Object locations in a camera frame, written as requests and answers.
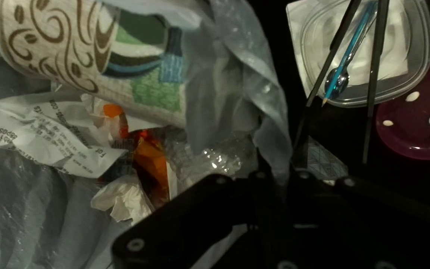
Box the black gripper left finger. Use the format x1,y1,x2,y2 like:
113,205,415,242
110,149,297,269

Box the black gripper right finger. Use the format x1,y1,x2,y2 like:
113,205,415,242
286,170,430,269

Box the black trash bin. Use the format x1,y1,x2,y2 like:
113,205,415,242
0,0,346,269

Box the trash bin with white liner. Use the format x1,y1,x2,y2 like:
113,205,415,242
0,0,346,269

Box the crumpled white tissue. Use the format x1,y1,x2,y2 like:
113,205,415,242
89,175,155,226

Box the orange wrapper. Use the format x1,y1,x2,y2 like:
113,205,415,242
101,102,173,202

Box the red polka dot object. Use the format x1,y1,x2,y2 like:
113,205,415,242
374,60,430,163

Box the green blue patterned paper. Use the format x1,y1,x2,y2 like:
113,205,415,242
94,7,188,128

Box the black tongs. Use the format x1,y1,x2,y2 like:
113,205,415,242
292,0,391,172

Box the blue pen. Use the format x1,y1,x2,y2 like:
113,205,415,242
321,0,379,108

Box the crumpled printed receipt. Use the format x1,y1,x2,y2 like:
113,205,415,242
0,93,128,179

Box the shallow clear plastic container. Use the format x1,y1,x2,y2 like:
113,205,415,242
298,0,430,109

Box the brown swirl patterned paper cup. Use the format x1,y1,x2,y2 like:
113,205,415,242
0,0,122,93

